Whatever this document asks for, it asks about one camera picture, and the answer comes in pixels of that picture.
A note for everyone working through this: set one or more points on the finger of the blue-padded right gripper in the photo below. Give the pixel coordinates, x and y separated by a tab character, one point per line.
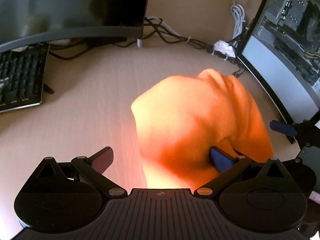
283	128

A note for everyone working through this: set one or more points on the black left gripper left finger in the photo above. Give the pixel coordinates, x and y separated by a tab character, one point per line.
92	169

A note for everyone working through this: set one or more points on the glass-sided computer case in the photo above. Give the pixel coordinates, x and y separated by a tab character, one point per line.
281	50

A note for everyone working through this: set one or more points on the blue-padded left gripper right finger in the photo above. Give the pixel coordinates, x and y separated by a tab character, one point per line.
229	169

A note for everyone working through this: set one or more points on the dark computer monitor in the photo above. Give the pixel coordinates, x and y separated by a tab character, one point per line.
25	22

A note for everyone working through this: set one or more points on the white crumpled tissue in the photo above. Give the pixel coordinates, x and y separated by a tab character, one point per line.
224	50

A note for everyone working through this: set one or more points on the orange pumpkin costume garment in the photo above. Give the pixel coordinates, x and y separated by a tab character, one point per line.
179	119

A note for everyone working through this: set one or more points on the black computer keyboard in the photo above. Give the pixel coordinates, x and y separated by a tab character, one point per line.
22	75

